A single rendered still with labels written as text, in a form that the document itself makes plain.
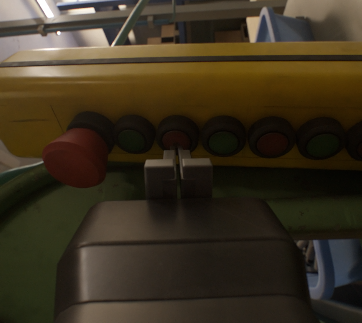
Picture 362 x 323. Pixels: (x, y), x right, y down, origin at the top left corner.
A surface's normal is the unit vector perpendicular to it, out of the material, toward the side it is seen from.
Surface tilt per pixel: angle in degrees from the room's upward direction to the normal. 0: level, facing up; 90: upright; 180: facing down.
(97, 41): 90
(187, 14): 90
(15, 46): 180
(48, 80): 87
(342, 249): 100
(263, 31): 81
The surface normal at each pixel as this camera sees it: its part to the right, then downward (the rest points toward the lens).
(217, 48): -0.07, -0.75
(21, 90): -0.14, 0.22
